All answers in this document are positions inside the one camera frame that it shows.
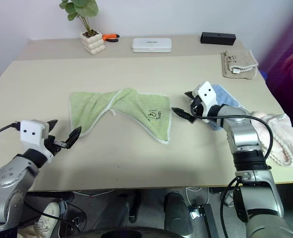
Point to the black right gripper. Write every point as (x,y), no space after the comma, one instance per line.
(197,105)

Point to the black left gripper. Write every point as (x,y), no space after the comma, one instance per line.
(51,145)

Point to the green towel with black print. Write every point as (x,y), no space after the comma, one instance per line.
(134,105)

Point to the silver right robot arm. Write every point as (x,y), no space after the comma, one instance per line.
(248,153)

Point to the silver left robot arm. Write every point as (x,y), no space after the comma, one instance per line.
(10,178)

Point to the blue towel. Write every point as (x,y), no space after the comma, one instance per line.
(226,99)

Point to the folded beige towel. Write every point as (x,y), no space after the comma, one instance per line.
(237,65)

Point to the pink fluffy towel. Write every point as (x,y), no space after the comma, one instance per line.
(280,138)

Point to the white flat plastic case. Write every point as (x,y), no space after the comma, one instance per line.
(151,45)

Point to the black rectangular box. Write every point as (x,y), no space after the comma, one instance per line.
(218,38)

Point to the white sneaker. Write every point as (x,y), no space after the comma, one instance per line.
(47,219)

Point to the white bubbly plant pot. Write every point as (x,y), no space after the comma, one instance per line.
(92,42)

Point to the dark rounded shape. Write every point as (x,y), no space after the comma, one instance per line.
(121,208)
(177,213)

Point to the black box on floor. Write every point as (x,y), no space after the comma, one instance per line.
(209,220)

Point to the green leafy plant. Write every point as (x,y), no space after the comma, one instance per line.
(80,10)

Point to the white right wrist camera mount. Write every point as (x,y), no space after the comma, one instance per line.
(207,95)

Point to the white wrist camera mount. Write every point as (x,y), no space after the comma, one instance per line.
(31,134)
(207,95)

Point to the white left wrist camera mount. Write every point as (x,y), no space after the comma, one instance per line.
(31,134)

